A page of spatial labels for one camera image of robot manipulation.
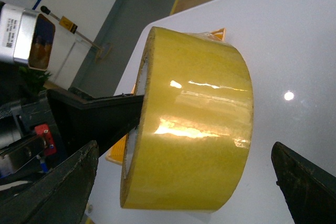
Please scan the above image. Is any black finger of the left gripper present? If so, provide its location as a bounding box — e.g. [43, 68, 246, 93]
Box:
[47, 89, 144, 155]

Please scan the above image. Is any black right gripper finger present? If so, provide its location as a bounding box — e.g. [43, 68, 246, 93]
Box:
[271, 142, 335, 223]

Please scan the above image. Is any other arm gripper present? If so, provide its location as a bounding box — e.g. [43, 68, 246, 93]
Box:
[1, 91, 99, 223]

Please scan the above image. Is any yellow tape roll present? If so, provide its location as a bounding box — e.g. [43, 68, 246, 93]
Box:
[120, 27, 254, 212]

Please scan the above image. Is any yellow wicker basket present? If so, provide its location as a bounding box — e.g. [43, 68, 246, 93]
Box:
[106, 27, 226, 165]

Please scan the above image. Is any yellow warning sign stand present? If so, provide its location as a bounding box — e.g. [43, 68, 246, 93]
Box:
[40, 6, 112, 62]

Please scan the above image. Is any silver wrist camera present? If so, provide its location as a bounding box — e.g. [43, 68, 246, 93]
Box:
[1, 2, 56, 71]

